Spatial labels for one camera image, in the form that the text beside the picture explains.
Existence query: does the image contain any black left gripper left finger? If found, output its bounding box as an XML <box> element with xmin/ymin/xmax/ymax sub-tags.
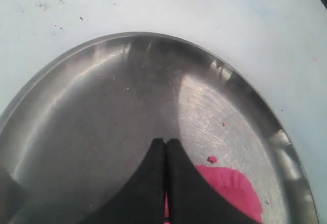
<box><xmin>81</xmin><ymin>138</ymin><xmax>166</xmax><ymax>223</ymax></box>

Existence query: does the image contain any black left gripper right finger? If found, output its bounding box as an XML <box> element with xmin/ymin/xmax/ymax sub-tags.
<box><xmin>166</xmin><ymin>138</ymin><xmax>264</xmax><ymax>224</ymax></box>

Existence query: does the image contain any pink dough lump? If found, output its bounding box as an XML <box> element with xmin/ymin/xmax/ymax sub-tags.
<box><xmin>163</xmin><ymin>164</ymin><xmax>264</xmax><ymax>224</ymax></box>

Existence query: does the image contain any round steel plate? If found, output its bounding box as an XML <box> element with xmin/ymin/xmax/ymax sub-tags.
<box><xmin>1</xmin><ymin>32</ymin><xmax>319</xmax><ymax>223</ymax></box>

